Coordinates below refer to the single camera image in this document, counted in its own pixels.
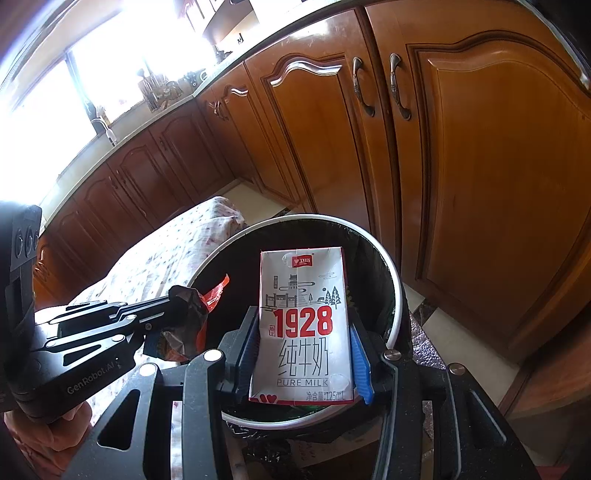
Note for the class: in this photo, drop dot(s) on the person's left hand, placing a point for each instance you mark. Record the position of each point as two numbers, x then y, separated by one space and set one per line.
46 443

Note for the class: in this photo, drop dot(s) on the orange silver snack wrapper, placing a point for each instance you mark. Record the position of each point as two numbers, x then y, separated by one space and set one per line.
194 337

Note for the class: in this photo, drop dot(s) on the utensil holder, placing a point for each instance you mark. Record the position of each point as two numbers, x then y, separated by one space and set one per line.
150 92

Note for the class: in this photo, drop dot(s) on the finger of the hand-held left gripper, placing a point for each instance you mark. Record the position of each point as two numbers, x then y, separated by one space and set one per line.
152 304
101 344

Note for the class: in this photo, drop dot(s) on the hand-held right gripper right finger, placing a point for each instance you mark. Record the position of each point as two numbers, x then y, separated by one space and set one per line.
362 364

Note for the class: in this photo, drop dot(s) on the wooden kitchen cabinets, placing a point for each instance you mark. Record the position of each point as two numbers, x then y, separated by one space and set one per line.
485 184

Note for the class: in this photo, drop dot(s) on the light kitchen countertop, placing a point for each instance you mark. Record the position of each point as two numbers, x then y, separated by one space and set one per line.
74 168

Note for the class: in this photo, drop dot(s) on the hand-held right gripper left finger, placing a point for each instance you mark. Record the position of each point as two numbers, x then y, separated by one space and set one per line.
249 353

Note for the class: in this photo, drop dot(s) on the white faucet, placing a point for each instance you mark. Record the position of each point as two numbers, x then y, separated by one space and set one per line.
105 131

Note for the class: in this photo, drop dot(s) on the white dotted cloth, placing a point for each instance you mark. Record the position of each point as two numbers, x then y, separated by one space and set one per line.
161 249

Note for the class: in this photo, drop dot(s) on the white milk carton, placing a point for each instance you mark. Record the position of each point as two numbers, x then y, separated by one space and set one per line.
300 286

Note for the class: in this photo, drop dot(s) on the kitchen window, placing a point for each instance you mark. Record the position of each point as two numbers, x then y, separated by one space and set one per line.
92 69

